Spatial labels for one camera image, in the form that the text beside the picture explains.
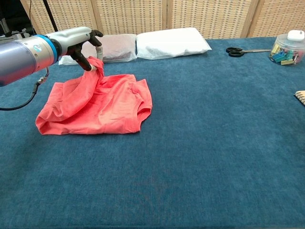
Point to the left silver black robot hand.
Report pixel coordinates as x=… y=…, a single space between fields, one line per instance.
x=71 y=35

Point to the coral red t-shirt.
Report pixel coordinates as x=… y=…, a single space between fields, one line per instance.
x=100 y=107

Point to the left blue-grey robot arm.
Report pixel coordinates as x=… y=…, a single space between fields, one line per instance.
x=19 y=59

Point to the black tripod stand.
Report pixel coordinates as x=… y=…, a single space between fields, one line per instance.
x=50 y=14

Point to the frosted bag with maroon garment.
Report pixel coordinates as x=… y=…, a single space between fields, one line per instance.
x=116 y=47

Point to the wicker folding screen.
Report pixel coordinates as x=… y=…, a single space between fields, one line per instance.
x=133 y=16

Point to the frosted bag with white garment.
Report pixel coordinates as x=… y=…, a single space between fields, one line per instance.
x=171 y=43

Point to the blue carpet table cover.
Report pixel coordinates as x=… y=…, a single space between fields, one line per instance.
x=190 y=167

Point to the clear jar of binder clips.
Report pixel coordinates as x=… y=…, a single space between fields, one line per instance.
x=286 y=56

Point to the white earbuds case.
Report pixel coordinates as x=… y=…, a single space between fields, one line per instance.
x=295 y=35

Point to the kraft spiral notebook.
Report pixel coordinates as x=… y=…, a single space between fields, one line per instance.
x=301 y=97

